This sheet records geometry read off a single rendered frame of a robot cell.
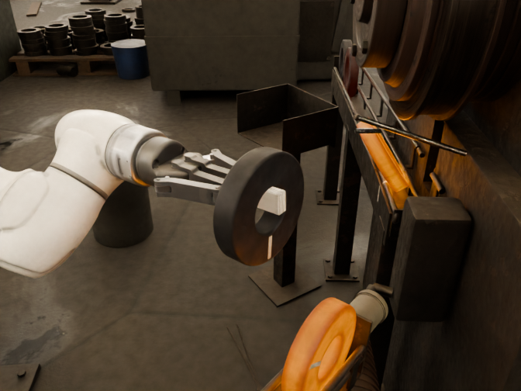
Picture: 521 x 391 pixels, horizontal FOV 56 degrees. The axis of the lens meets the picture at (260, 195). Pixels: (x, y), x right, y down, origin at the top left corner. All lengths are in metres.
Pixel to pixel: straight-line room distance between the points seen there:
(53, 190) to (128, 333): 1.05
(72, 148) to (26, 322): 1.19
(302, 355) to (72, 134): 0.48
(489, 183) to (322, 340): 0.38
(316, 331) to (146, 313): 1.22
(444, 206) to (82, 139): 0.60
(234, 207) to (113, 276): 1.46
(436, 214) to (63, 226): 0.59
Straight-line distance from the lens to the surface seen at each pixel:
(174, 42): 3.43
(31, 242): 0.78
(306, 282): 1.89
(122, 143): 0.75
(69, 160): 0.79
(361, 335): 0.77
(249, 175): 0.57
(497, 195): 0.82
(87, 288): 1.98
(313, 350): 0.65
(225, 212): 0.57
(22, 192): 0.79
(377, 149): 1.08
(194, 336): 1.71
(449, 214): 0.87
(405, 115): 0.95
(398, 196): 1.17
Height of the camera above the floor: 1.25
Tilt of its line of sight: 31 degrees down
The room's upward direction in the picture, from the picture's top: straight up
